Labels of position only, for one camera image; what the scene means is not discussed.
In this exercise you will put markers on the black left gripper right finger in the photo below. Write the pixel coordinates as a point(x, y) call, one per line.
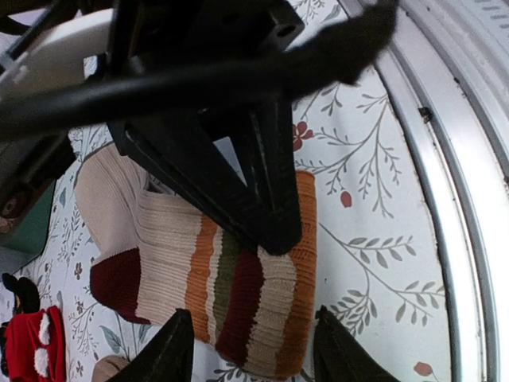
point(338, 357)

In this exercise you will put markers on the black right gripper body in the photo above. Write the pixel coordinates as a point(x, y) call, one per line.
point(148, 35)

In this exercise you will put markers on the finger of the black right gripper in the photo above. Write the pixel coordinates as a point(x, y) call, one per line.
point(177, 151)
point(274, 176)

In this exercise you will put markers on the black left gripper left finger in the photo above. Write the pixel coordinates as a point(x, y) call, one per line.
point(167, 357)

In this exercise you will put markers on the beige striped sock pair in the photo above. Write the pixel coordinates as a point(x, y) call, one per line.
point(158, 254)

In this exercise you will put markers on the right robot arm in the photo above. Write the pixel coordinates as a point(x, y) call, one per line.
point(178, 84)

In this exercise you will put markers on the brown tan sock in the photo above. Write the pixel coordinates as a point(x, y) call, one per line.
point(108, 367)

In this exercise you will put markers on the red santa sock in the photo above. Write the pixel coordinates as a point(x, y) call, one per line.
point(35, 346)

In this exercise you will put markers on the black orange argyle sock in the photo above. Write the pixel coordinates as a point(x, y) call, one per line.
point(26, 295)

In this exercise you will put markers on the green divided organizer tray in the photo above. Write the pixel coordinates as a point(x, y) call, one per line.
point(30, 237)

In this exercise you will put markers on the aluminium front rail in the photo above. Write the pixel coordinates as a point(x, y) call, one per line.
point(446, 73)

